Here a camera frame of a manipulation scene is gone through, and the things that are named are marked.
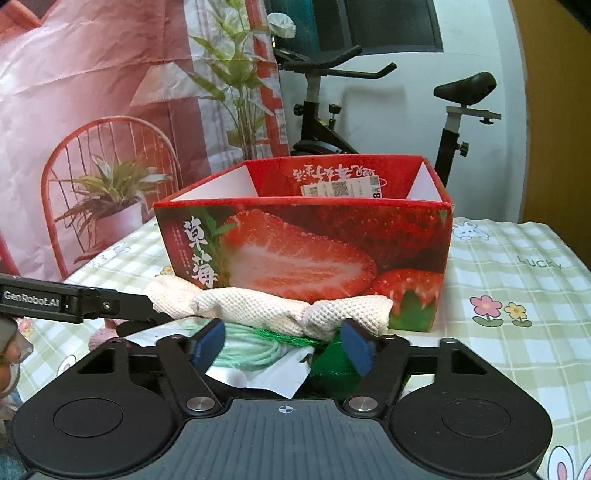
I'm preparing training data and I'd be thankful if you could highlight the pink knitted cloth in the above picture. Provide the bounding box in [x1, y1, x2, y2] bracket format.
[88, 319, 124, 351]

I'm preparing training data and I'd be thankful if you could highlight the green tassel pouch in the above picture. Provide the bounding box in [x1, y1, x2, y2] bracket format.
[238, 329, 361, 400]

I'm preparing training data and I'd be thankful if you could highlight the mint green cable pack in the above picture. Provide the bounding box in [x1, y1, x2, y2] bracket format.
[206, 323, 320, 399]

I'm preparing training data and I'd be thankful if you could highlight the cream knitted cloth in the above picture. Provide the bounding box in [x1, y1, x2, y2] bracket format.
[145, 275, 394, 341]

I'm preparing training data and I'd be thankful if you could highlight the person left hand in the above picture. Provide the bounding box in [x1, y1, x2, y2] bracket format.
[1, 315, 33, 421]

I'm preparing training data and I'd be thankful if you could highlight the checked bunny tablecloth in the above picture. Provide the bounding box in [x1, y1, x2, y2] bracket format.
[18, 217, 590, 479]

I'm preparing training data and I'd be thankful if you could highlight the red strawberry cardboard box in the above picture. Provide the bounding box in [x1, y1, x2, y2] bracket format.
[154, 154, 454, 332]

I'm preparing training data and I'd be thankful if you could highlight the white shipping label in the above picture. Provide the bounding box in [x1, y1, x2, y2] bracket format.
[301, 176, 388, 199]

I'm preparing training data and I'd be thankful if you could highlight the printed red backdrop cloth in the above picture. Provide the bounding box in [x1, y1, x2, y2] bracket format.
[1, 1, 287, 280]

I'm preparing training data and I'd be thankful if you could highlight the black exercise bike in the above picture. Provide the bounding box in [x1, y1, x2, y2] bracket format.
[271, 44, 502, 190]

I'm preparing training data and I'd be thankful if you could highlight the wooden door panel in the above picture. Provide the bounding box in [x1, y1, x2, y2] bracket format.
[510, 0, 591, 227]

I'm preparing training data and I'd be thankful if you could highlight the dark window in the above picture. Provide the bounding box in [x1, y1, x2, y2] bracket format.
[266, 0, 443, 56]

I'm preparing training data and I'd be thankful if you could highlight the white plastic bag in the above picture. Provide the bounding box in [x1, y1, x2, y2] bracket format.
[266, 12, 297, 39]

